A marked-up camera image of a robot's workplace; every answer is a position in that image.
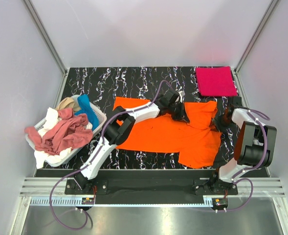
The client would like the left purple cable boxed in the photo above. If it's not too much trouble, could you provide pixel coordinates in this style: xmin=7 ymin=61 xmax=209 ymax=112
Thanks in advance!
xmin=48 ymin=79 xmax=178 ymax=231

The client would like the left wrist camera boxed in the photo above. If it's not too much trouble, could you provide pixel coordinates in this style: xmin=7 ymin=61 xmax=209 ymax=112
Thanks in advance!
xmin=178 ymin=90 xmax=185 ymax=102

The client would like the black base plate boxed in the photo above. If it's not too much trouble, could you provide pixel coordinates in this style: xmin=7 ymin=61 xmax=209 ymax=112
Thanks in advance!
xmin=65 ymin=169 xmax=238 ymax=207

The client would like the dusty pink t shirt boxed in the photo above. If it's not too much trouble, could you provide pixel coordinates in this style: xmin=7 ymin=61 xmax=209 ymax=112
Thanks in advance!
xmin=24 ymin=108 xmax=93 ymax=155

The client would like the orange t shirt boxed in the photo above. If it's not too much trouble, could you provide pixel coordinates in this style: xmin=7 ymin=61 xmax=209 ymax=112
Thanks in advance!
xmin=118 ymin=101 xmax=221 ymax=168

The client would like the slotted cable duct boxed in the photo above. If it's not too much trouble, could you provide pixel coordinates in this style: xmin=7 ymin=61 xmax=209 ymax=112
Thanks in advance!
xmin=30 ymin=196 xmax=95 ymax=207

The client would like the folded magenta t shirt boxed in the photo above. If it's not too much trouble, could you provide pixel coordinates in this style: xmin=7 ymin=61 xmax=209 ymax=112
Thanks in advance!
xmin=195 ymin=66 xmax=237 ymax=97

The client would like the white laundry basket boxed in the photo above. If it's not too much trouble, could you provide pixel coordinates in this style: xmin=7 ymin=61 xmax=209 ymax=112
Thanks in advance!
xmin=24 ymin=94 xmax=107 ymax=169

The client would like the beige t shirt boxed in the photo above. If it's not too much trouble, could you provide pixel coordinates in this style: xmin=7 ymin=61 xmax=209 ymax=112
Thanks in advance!
xmin=55 ymin=97 xmax=81 ymax=112

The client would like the white t shirt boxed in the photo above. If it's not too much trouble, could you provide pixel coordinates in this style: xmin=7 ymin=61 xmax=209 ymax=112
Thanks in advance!
xmin=33 ymin=107 xmax=93 ymax=169

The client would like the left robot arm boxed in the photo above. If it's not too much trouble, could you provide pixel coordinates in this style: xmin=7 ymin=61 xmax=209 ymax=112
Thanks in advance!
xmin=73 ymin=90 xmax=190 ymax=191

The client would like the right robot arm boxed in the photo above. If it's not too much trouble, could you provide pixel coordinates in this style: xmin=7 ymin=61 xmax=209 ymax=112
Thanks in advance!
xmin=207 ymin=96 xmax=277 ymax=195

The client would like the blue t shirt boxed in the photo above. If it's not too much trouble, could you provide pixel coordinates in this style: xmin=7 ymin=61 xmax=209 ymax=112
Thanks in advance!
xmin=74 ymin=94 xmax=99 ymax=130

